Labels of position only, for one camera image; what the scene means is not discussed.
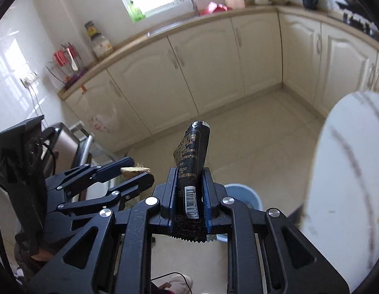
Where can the red plastic basin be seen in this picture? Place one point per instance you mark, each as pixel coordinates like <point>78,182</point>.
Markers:
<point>215,8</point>

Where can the large glass jar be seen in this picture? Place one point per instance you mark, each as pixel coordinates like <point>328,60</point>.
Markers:
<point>101,46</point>

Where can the black gas stove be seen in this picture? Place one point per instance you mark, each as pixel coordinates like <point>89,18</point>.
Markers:
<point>354,16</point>

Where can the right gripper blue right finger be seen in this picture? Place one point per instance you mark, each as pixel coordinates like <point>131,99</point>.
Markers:
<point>215,218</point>

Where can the blue plastic trash bucket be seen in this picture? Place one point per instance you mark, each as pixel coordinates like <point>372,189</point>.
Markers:
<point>245,194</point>

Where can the ginger piece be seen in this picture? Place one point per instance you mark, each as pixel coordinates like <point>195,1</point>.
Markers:
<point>134,170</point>

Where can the round white marble table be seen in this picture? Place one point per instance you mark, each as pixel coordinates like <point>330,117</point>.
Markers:
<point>341,211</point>

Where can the black snack wrapper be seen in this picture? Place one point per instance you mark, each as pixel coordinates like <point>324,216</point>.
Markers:
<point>189,156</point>

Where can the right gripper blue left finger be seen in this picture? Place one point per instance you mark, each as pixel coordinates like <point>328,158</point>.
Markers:
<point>165,193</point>

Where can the green dish soap bottle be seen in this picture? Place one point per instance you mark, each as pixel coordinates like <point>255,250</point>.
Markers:
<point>135,13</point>

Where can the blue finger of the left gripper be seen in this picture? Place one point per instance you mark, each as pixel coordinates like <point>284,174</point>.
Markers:
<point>112,170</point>
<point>129,190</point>

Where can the red utensil rack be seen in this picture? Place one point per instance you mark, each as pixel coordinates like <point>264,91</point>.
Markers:
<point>67,65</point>

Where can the lower cream base cabinets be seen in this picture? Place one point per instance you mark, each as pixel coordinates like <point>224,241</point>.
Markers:
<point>193,67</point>

